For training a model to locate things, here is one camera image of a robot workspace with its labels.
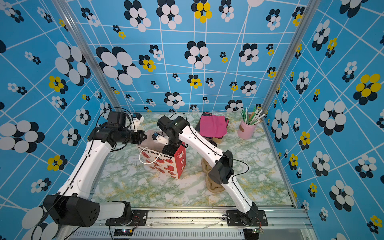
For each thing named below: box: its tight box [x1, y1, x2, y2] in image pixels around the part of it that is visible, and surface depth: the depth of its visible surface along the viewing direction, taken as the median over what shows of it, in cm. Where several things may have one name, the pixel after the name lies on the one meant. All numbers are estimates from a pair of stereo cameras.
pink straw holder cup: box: [237, 119, 258, 140], surface depth 101 cm
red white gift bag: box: [136, 129, 187, 180], surface depth 74 cm
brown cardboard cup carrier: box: [201, 157, 225, 193], surface depth 83 cm
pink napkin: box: [199, 115, 230, 138], surface depth 110 cm
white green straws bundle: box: [240, 106, 265, 125], surface depth 95 cm
